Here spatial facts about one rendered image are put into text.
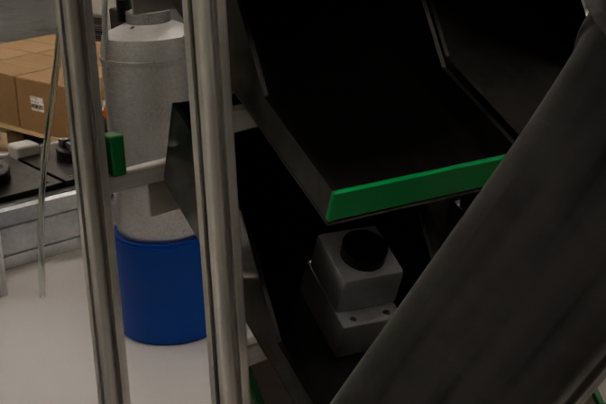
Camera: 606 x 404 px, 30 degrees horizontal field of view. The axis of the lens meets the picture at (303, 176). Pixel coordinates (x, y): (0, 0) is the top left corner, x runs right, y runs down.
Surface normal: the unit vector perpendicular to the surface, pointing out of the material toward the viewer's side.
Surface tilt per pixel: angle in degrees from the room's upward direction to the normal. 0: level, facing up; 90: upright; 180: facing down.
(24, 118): 90
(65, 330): 0
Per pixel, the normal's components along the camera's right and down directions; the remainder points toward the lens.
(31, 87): -0.68, 0.25
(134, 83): -0.26, 0.31
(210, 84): 0.62, 0.22
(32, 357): -0.04, -0.95
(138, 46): -0.07, 0.11
